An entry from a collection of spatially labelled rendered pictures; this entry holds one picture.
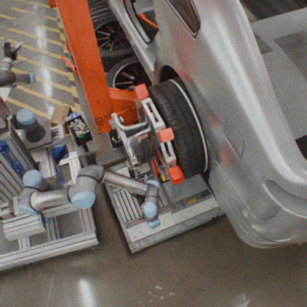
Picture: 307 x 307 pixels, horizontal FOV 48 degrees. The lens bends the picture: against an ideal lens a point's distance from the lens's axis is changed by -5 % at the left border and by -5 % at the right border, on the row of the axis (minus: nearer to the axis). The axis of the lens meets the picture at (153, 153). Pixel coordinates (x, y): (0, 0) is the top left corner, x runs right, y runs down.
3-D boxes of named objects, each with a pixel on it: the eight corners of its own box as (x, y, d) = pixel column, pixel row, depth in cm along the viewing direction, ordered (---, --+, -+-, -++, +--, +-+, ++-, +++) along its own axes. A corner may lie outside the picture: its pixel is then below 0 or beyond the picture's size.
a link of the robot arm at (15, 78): (7, 66, 197) (35, 70, 245) (-10, 68, 198) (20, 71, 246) (8, 86, 199) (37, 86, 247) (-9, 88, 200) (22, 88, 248)
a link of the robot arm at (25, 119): (38, 132, 242) (31, 120, 231) (19, 133, 243) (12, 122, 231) (40, 118, 248) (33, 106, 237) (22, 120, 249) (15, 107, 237)
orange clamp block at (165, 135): (172, 138, 215) (175, 138, 206) (160, 143, 214) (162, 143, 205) (168, 127, 215) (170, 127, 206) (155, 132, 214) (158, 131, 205)
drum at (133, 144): (164, 149, 244) (164, 138, 232) (135, 161, 241) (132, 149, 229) (156, 133, 251) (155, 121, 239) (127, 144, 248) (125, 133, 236)
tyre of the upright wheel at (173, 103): (199, 80, 204) (166, 73, 265) (162, 93, 200) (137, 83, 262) (226, 181, 225) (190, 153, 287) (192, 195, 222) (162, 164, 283)
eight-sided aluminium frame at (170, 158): (177, 188, 250) (176, 144, 204) (168, 191, 249) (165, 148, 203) (148, 129, 278) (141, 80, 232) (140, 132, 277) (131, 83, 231)
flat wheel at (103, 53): (76, 55, 376) (70, 38, 356) (121, 24, 398) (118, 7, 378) (116, 83, 348) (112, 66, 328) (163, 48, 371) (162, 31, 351)
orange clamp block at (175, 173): (178, 170, 231) (184, 181, 226) (166, 174, 229) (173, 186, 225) (178, 164, 225) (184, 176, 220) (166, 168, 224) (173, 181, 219)
